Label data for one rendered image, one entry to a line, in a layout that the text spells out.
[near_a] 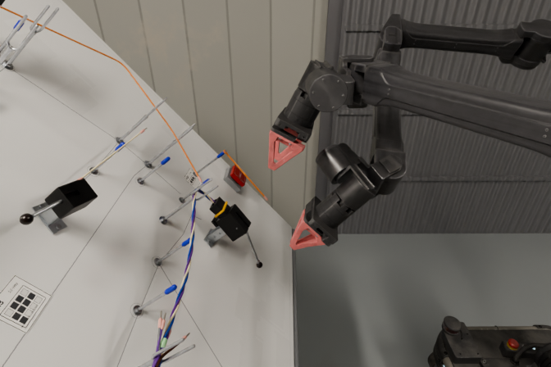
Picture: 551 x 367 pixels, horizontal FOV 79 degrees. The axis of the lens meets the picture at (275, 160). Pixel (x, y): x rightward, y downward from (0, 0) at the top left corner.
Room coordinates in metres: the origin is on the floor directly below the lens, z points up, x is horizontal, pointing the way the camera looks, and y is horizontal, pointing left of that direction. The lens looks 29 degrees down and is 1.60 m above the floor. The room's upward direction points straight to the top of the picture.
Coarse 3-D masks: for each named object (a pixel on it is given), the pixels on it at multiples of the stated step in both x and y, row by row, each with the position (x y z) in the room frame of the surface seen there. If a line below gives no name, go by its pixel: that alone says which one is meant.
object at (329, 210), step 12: (336, 192) 0.54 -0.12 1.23; (312, 204) 0.55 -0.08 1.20; (324, 204) 0.52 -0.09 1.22; (336, 204) 0.51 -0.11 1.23; (312, 216) 0.49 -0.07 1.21; (324, 216) 0.51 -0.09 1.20; (336, 216) 0.50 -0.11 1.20; (348, 216) 0.51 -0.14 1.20; (324, 228) 0.48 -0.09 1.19; (336, 228) 0.51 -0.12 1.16; (336, 240) 0.47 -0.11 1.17
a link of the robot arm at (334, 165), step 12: (336, 144) 0.60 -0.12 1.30; (324, 156) 0.58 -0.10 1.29; (336, 156) 0.57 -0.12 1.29; (348, 156) 0.58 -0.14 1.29; (360, 156) 0.57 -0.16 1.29; (396, 156) 0.55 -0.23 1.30; (324, 168) 0.57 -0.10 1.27; (336, 168) 0.55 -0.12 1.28; (360, 168) 0.57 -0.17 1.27; (372, 168) 0.53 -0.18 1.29; (384, 168) 0.53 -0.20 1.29; (396, 168) 0.53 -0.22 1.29; (372, 180) 0.54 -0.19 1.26
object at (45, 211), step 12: (84, 180) 0.39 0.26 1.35; (60, 192) 0.35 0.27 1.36; (72, 192) 0.37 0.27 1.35; (84, 192) 0.38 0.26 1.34; (48, 204) 0.35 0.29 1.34; (60, 204) 0.35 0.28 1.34; (72, 204) 0.35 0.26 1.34; (84, 204) 0.37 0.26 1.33; (24, 216) 0.31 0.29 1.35; (48, 216) 0.36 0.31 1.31; (60, 216) 0.35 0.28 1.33; (48, 228) 0.36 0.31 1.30; (60, 228) 0.36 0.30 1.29
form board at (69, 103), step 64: (64, 64) 0.68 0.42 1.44; (0, 128) 0.45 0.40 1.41; (64, 128) 0.54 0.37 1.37; (128, 128) 0.66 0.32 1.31; (0, 192) 0.36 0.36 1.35; (128, 192) 0.51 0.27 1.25; (0, 256) 0.29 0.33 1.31; (64, 256) 0.34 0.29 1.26; (128, 256) 0.40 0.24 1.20; (192, 256) 0.48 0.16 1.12; (64, 320) 0.26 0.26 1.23; (128, 320) 0.31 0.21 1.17; (192, 320) 0.36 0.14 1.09; (256, 320) 0.45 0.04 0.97
